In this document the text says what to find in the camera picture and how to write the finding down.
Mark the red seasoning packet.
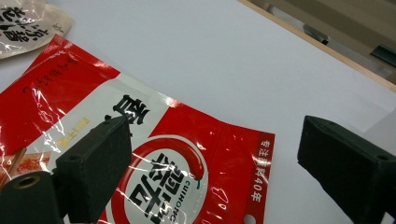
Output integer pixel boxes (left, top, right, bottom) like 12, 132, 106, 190
0, 34, 276, 224

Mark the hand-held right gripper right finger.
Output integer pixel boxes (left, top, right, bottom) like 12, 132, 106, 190
297, 115, 396, 224

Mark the wooden table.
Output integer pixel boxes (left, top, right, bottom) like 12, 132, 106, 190
237, 0, 396, 93

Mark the beige seasoning packet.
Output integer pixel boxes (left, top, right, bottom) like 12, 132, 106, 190
0, 0, 74, 60

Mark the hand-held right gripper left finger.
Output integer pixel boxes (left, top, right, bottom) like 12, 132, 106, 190
50, 116, 133, 224

